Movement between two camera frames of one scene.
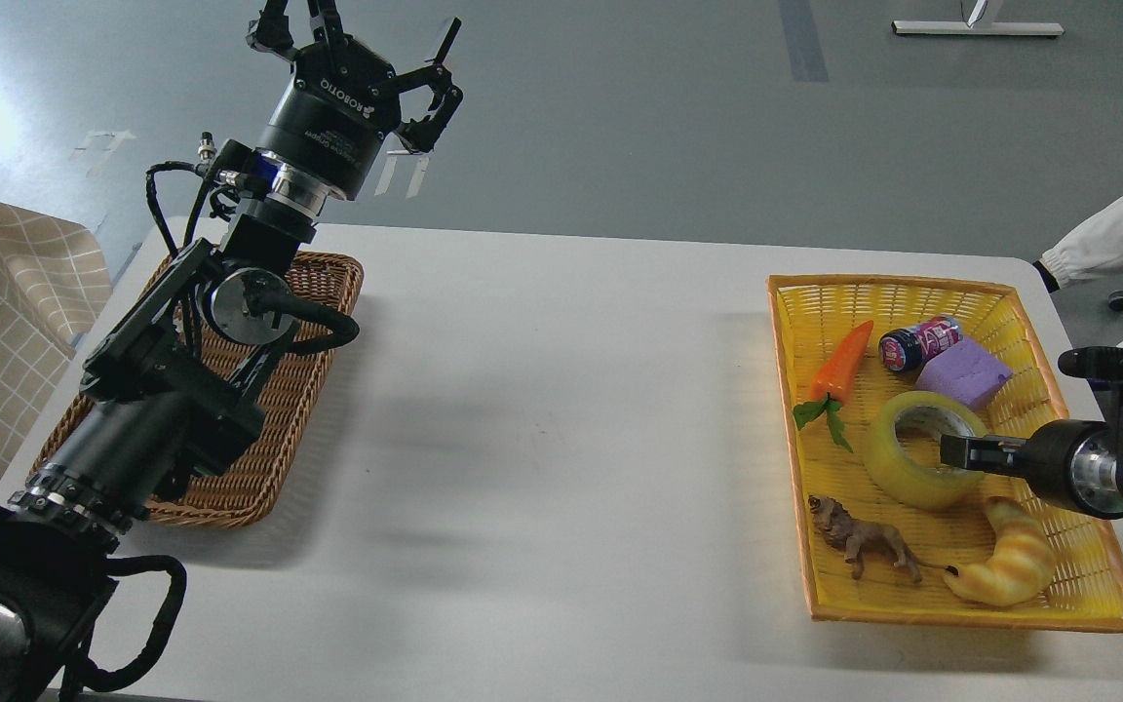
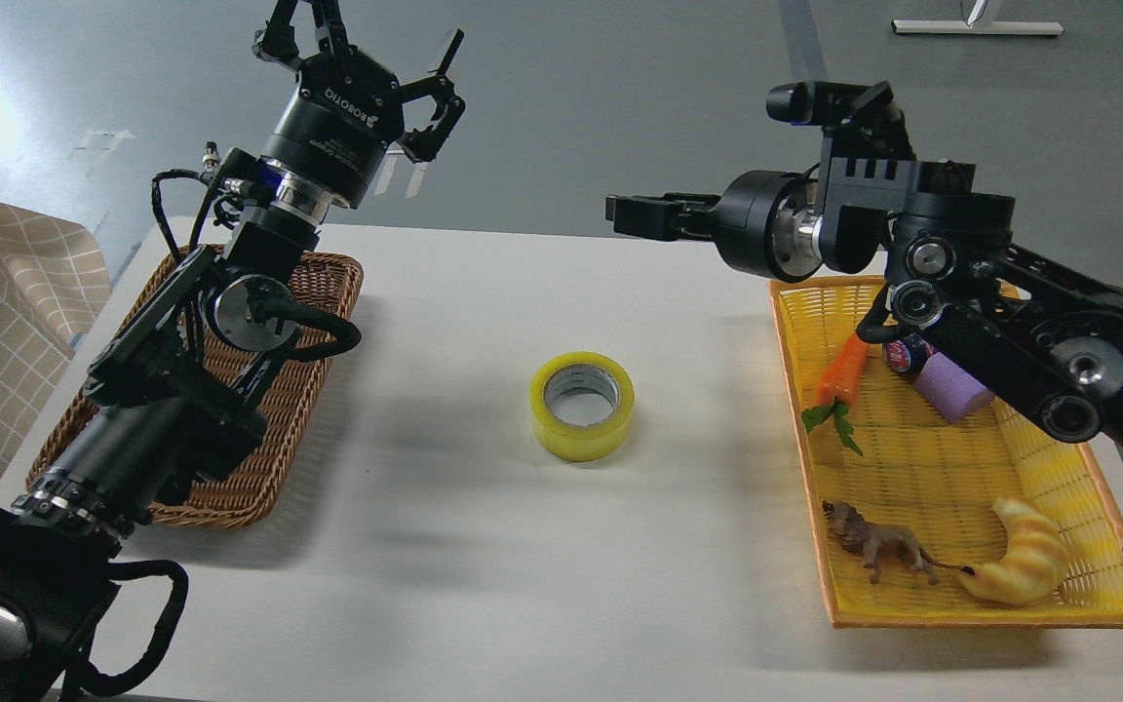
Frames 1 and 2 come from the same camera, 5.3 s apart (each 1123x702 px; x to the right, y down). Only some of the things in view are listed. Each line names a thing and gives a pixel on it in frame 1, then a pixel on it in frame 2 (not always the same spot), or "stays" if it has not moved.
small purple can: [907, 348] stays
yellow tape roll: [908, 481] to [582, 370]
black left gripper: [340, 106] stays
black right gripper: [1082, 466] to [765, 222]
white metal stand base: [982, 28] stays
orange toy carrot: [832, 380] stays
